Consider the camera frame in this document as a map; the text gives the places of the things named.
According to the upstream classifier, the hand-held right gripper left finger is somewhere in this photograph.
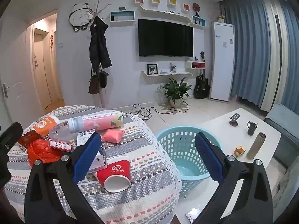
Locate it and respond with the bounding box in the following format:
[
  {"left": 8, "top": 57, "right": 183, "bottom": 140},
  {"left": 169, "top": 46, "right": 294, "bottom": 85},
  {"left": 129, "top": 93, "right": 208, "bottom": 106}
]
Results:
[{"left": 24, "top": 133, "right": 103, "bottom": 224}]

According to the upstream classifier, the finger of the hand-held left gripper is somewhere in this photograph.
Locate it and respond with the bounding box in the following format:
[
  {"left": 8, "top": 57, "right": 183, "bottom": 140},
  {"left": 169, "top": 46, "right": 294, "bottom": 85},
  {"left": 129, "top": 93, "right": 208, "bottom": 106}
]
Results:
[
  {"left": 0, "top": 122, "right": 23, "bottom": 153},
  {"left": 0, "top": 150, "right": 12, "bottom": 188}
]

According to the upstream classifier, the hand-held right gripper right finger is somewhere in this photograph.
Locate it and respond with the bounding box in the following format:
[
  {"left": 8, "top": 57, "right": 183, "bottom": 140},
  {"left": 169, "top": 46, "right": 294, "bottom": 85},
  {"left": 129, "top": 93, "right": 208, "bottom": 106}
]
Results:
[{"left": 194, "top": 133, "right": 274, "bottom": 224}]

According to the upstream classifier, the red paper cup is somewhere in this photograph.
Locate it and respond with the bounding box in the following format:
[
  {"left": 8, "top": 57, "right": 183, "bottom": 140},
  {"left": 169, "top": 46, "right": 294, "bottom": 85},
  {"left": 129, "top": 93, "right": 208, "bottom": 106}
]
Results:
[{"left": 93, "top": 155, "right": 130, "bottom": 193}]

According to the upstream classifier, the orange and white paper cup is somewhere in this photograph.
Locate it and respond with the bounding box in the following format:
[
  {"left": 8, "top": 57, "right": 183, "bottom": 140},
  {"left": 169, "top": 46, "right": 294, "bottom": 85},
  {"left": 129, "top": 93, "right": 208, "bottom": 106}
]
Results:
[{"left": 31, "top": 116, "right": 61, "bottom": 137}]

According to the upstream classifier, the light blue plastic basket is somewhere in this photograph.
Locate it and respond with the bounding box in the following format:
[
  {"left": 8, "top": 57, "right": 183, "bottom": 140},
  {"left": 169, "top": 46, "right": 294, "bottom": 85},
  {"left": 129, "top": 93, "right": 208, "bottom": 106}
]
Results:
[{"left": 155, "top": 125, "right": 225, "bottom": 193}]

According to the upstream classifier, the pink soft packet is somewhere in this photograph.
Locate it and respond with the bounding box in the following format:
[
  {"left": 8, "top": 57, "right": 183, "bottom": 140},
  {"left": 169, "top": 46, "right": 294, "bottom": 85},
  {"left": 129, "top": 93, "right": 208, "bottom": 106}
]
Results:
[{"left": 101, "top": 129, "right": 124, "bottom": 143}]

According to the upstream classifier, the clear plastic bottle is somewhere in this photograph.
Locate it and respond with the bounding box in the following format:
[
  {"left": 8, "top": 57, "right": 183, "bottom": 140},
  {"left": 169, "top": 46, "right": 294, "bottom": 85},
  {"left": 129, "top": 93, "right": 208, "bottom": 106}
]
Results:
[{"left": 48, "top": 121, "right": 78, "bottom": 143}]

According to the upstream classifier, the pink label plastic bottle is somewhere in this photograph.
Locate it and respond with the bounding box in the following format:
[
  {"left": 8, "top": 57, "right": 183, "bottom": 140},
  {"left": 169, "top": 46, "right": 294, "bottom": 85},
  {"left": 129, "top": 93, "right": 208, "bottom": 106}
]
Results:
[{"left": 68, "top": 111, "right": 124, "bottom": 133}]

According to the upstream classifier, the red snack wrapper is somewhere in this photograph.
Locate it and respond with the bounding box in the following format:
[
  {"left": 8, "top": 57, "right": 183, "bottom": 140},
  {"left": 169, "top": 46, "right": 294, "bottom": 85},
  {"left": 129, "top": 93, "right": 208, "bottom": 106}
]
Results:
[{"left": 17, "top": 131, "right": 39, "bottom": 148}]

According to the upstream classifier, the printed paper leaflet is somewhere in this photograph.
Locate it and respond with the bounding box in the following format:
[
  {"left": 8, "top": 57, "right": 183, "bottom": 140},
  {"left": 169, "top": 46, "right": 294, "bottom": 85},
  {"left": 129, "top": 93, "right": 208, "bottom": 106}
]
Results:
[{"left": 77, "top": 132, "right": 95, "bottom": 146}]

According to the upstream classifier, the red box with white label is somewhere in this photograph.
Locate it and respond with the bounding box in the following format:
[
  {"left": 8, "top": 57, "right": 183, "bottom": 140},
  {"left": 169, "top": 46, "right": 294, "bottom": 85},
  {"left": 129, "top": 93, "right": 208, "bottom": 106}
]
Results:
[{"left": 48, "top": 138, "right": 73, "bottom": 153}]

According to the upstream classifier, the orange plastic bag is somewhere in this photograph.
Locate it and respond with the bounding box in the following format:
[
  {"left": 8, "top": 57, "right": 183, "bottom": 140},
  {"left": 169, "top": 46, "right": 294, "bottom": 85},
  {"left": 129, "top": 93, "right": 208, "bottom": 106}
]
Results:
[{"left": 27, "top": 138, "right": 62, "bottom": 167}]

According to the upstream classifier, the white coffee table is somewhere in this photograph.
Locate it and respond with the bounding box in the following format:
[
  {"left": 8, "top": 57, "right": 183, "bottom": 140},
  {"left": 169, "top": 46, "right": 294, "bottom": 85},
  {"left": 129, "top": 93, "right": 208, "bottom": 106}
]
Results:
[{"left": 178, "top": 108, "right": 282, "bottom": 224}]

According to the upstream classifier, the metal phone stand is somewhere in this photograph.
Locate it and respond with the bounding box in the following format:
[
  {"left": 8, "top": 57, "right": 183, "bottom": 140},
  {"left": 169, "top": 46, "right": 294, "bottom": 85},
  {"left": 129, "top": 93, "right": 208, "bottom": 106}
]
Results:
[{"left": 229, "top": 113, "right": 241, "bottom": 126}]

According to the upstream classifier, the olive thermos bottle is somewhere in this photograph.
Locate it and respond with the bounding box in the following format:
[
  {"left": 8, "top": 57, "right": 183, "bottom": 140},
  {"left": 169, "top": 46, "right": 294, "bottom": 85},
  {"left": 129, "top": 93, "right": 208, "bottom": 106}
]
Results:
[{"left": 246, "top": 132, "right": 267, "bottom": 160}]

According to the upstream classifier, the black mug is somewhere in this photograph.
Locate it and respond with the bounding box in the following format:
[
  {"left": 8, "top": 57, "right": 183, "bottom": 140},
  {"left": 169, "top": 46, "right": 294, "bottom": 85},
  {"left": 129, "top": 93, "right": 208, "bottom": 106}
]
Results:
[{"left": 247, "top": 121, "right": 258, "bottom": 136}]

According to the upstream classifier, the small white packet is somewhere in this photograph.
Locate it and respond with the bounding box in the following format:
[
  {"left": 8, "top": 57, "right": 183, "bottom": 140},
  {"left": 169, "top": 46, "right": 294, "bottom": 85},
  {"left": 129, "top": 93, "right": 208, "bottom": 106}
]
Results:
[{"left": 186, "top": 207, "right": 200, "bottom": 222}]

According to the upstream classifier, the white room door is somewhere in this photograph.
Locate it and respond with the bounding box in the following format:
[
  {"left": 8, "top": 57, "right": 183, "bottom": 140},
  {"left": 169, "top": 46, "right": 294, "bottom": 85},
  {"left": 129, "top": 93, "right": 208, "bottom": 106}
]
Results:
[{"left": 0, "top": 26, "right": 27, "bottom": 131}]

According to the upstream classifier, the striped woven tablecloth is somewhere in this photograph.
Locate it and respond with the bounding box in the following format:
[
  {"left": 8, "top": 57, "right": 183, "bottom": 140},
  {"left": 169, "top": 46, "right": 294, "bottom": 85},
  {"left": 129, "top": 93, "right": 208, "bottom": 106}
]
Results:
[{"left": 3, "top": 105, "right": 183, "bottom": 224}]

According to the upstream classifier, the white branch coat rack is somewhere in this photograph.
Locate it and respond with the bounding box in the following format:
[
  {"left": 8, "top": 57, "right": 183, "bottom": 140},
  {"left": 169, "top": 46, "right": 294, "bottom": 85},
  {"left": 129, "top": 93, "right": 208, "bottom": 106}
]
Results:
[{"left": 90, "top": 1, "right": 112, "bottom": 108}]

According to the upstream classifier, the cream hallway door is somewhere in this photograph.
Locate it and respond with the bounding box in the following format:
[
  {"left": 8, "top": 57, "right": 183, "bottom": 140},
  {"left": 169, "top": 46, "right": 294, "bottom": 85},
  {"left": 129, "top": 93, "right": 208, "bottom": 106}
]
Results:
[{"left": 33, "top": 28, "right": 53, "bottom": 109}]

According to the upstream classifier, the black acoustic guitar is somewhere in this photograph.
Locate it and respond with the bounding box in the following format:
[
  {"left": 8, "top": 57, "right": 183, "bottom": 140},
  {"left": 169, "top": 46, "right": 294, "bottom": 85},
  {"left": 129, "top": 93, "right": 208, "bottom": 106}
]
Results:
[{"left": 194, "top": 51, "right": 210, "bottom": 99}]

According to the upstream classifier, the brown handbag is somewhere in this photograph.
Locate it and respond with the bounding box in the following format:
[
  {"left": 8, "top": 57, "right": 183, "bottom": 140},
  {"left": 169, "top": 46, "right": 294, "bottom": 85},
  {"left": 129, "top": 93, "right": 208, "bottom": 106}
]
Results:
[{"left": 88, "top": 73, "right": 100, "bottom": 95}]

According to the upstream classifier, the green potted plant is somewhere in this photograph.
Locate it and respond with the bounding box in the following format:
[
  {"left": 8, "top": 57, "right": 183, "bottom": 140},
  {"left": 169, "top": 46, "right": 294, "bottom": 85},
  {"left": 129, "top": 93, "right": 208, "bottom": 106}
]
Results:
[{"left": 161, "top": 77, "right": 192, "bottom": 108}]

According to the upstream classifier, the small black bag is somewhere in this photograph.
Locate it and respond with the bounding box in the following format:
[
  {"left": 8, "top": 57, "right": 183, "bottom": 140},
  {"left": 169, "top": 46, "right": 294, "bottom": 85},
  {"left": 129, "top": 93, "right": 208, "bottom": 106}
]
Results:
[{"left": 99, "top": 71, "right": 110, "bottom": 88}]

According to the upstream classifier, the grey-blue sofa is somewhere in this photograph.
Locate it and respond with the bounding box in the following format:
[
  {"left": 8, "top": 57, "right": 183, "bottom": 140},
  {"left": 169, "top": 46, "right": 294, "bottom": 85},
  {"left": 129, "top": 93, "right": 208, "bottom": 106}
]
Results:
[{"left": 264, "top": 103, "right": 299, "bottom": 215}]

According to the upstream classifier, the red and white oval shelf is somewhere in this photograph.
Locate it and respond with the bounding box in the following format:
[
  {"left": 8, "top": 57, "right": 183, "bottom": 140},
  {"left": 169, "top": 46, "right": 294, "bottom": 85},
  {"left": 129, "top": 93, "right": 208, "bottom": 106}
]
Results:
[{"left": 185, "top": 60, "right": 205, "bottom": 70}]

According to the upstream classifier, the white standing air conditioner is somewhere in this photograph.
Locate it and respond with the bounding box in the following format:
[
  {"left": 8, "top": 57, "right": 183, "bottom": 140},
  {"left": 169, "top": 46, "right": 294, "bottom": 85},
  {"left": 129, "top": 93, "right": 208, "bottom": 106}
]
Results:
[{"left": 209, "top": 22, "right": 235, "bottom": 103}]

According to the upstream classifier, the blue and beige curtain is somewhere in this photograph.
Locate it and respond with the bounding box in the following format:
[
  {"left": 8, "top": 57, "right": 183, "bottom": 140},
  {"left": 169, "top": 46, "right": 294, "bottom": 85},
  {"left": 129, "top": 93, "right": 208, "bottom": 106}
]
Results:
[{"left": 220, "top": 0, "right": 299, "bottom": 115}]

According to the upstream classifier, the cyan-rimmed small box shelf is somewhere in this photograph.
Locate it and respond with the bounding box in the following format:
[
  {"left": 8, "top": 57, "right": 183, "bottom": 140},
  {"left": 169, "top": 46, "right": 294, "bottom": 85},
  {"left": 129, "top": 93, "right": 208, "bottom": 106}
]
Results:
[{"left": 192, "top": 15, "right": 206, "bottom": 28}]

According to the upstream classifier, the cyan-rimmed long box shelf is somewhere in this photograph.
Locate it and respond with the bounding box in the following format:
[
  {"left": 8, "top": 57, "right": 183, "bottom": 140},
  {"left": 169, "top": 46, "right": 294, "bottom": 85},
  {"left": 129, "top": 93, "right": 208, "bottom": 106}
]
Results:
[{"left": 110, "top": 11, "right": 136, "bottom": 23}]

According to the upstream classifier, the silver door handle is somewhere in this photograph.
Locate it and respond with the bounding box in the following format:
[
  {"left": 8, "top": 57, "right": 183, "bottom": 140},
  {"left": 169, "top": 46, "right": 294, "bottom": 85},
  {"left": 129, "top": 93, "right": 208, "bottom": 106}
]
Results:
[{"left": 2, "top": 83, "right": 11, "bottom": 98}]

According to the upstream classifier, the black floor cable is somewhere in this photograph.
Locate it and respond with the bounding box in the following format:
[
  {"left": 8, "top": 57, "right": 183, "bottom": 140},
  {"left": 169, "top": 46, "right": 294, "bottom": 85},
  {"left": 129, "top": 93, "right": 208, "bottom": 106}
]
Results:
[{"left": 133, "top": 99, "right": 189, "bottom": 120}]

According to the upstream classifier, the white low wall shelf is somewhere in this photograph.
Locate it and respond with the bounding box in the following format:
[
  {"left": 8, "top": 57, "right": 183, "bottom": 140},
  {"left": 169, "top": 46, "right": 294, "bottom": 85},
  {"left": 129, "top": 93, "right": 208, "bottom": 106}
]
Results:
[{"left": 141, "top": 71, "right": 194, "bottom": 80}]

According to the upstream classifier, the wall-mounted black television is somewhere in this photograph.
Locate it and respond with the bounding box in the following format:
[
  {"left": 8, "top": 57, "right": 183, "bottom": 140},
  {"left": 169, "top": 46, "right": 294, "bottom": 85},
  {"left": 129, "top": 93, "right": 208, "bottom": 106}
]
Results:
[{"left": 138, "top": 19, "right": 194, "bottom": 57}]

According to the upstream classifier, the panda wall clock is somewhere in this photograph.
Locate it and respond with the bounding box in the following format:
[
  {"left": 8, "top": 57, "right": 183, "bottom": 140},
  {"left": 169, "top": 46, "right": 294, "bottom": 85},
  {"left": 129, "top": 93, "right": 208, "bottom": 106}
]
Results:
[{"left": 69, "top": 2, "right": 94, "bottom": 32}]

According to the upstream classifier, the curved white wall shelf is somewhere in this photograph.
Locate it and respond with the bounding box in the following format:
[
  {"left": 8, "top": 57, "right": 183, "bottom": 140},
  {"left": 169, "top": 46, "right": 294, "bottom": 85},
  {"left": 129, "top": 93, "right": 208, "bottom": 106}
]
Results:
[{"left": 137, "top": 4, "right": 191, "bottom": 24}]

